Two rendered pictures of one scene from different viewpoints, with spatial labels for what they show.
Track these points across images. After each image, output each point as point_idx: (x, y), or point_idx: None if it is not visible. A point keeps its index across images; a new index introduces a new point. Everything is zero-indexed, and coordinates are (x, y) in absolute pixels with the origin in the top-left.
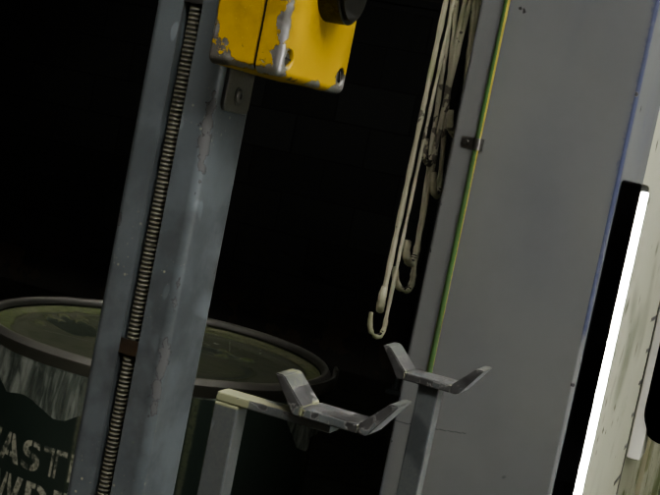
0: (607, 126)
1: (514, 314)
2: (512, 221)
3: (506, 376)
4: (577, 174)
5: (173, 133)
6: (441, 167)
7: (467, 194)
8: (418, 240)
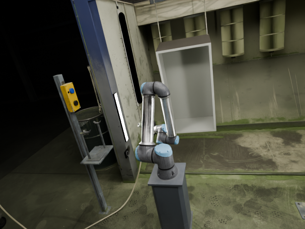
0: (109, 90)
1: (109, 107)
2: (105, 100)
3: (111, 112)
4: (108, 95)
5: (70, 116)
6: None
7: (101, 99)
8: None
